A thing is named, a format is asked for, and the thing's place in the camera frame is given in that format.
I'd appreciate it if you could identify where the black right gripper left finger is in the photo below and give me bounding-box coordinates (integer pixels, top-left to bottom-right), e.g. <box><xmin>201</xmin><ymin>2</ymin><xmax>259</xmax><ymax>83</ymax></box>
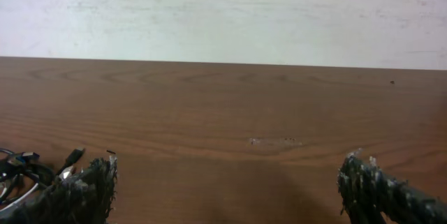
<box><xmin>1</xmin><ymin>155</ymin><xmax>118</xmax><ymax>224</ymax></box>

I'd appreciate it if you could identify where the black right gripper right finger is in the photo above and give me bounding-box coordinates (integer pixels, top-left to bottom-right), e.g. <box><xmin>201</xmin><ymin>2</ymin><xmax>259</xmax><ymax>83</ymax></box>
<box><xmin>337</xmin><ymin>151</ymin><xmax>446</xmax><ymax>224</ymax></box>

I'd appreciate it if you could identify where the white USB cable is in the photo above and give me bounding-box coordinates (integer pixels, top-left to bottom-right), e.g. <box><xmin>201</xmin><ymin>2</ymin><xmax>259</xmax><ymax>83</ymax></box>
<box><xmin>0</xmin><ymin>166</ymin><xmax>76</xmax><ymax>213</ymax></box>

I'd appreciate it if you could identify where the black cable blue connector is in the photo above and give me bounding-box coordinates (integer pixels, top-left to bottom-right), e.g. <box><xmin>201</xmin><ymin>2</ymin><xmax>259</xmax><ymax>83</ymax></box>
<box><xmin>1</xmin><ymin>148</ymin><xmax>40</xmax><ymax>204</ymax></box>

